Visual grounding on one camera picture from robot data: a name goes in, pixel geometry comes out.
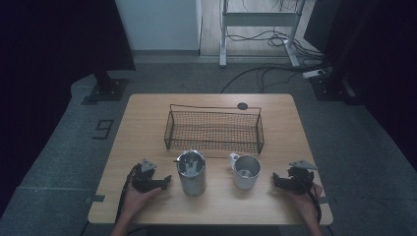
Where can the person's right hand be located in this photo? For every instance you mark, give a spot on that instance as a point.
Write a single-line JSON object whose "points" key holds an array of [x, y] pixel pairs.
{"points": [[305, 204]]}

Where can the grey tape strip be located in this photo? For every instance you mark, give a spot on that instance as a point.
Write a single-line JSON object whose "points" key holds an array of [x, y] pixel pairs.
{"points": [[95, 198], [324, 200]]}

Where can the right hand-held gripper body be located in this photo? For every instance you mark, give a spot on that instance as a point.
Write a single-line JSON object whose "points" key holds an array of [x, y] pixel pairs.
{"points": [[299, 179]]}

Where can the white metal stand frame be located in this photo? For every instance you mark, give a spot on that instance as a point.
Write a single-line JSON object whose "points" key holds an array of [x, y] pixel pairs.
{"points": [[259, 19]]}

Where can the steel cylindrical canister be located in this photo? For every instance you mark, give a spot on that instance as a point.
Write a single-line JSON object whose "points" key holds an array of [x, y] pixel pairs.
{"points": [[191, 173]]}

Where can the black stand base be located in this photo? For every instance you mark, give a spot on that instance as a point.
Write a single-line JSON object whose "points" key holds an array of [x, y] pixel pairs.
{"points": [[108, 89], [331, 87]]}

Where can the round black table grommet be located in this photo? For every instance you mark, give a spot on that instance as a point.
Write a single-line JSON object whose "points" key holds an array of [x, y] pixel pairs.
{"points": [[242, 106]]}

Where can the white power strip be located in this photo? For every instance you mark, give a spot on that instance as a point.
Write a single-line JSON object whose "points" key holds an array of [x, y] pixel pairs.
{"points": [[313, 73]]}

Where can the white metal mug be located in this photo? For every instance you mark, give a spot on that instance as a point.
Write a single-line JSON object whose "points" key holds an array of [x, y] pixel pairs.
{"points": [[246, 172]]}

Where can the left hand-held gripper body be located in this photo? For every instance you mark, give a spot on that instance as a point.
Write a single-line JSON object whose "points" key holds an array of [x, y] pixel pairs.
{"points": [[143, 179]]}

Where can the person's left hand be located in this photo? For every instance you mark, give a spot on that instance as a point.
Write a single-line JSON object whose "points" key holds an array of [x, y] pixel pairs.
{"points": [[137, 200]]}

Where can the dark curtain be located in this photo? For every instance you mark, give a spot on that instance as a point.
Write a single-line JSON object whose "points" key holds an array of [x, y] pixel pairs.
{"points": [[380, 49]]}

